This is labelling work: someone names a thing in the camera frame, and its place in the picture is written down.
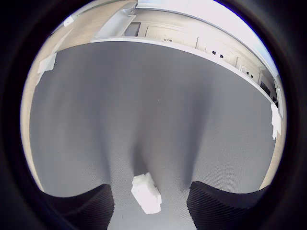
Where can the small white plastic terminal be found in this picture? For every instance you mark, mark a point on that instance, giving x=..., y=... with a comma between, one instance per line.
x=145, y=194

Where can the white masking tape piece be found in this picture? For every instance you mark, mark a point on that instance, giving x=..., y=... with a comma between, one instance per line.
x=275, y=122
x=46, y=63

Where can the dark grey table mat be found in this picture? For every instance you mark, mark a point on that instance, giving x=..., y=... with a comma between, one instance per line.
x=144, y=107

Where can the small white table bracket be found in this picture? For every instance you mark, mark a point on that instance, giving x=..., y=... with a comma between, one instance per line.
x=68, y=21

